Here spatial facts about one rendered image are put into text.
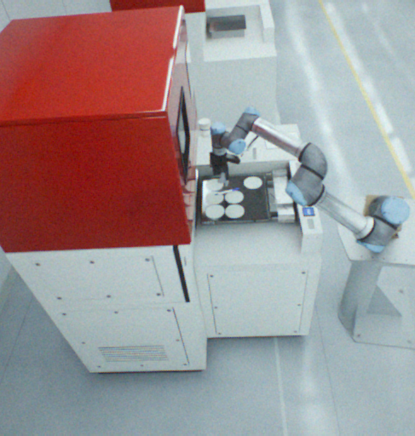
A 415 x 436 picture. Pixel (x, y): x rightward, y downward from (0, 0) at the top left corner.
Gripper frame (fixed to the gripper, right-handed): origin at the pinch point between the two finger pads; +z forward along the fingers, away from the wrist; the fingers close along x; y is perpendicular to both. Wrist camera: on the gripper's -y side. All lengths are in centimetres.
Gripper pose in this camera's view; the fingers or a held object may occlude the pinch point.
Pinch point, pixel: (226, 180)
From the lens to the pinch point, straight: 216.7
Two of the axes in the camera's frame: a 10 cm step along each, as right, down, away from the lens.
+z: 0.8, 6.9, 7.2
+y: -9.6, 2.4, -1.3
